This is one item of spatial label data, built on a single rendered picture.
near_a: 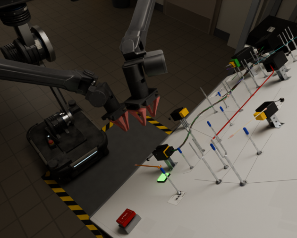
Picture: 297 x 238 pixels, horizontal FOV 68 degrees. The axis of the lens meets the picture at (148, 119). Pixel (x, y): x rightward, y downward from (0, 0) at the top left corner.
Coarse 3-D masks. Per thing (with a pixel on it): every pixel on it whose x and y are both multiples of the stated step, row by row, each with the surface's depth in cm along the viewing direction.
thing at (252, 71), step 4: (244, 48) 114; (248, 48) 108; (252, 48) 108; (240, 52) 110; (244, 52) 109; (248, 52) 109; (252, 52) 109; (232, 56) 115; (236, 56) 109; (240, 56) 109; (244, 56) 109; (248, 56) 109; (240, 60) 109; (244, 60) 110; (248, 60) 110; (240, 64) 110; (244, 64) 110; (248, 64) 112; (252, 68) 113; (252, 72) 113
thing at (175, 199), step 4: (176, 192) 66; (184, 192) 63; (172, 196) 65; (176, 196) 64; (180, 196) 63; (168, 200) 65; (172, 200) 64; (176, 200) 62; (180, 200) 61; (176, 204) 61
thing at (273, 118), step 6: (264, 102) 65; (270, 102) 62; (258, 108) 64; (264, 108) 62; (270, 108) 62; (276, 108) 62; (270, 114) 62; (270, 120) 65; (276, 120) 63; (270, 126) 65; (276, 126) 63
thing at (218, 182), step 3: (192, 138) 56; (192, 147) 55; (198, 147) 56; (201, 150) 56; (198, 156) 56; (204, 159) 56; (204, 162) 57; (207, 165) 57; (210, 168) 57; (213, 174) 57; (216, 177) 57; (216, 180) 58; (219, 180) 58; (216, 183) 58; (219, 183) 57
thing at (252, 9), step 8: (256, 0) 113; (280, 0) 152; (256, 8) 116; (272, 8) 158; (248, 16) 120; (248, 24) 122; (248, 32) 126; (240, 40) 131; (240, 48) 134; (264, 56) 131; (232, 72) 147
